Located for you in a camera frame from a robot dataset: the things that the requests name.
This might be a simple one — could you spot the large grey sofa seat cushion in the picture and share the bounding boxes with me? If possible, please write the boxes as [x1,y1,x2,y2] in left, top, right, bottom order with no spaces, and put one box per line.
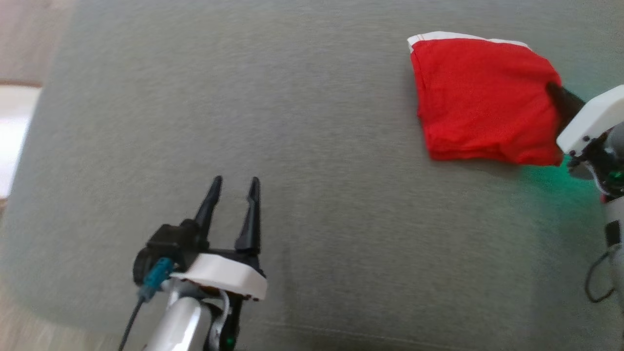
[0,0,624,351]

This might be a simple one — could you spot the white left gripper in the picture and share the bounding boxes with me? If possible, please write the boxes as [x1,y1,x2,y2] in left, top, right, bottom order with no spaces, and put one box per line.
[171,175,268,301]

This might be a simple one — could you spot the white laundry basket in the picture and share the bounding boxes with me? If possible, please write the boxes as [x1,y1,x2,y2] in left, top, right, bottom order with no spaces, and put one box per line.
[0,80,43,199]

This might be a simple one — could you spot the red Bulls 23 shorts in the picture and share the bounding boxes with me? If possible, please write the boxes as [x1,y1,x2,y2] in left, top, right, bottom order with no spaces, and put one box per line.
[407,31,566,167]

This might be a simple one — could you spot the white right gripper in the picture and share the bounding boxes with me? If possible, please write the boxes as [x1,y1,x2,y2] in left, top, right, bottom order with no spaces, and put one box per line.
[546,82,624,156]

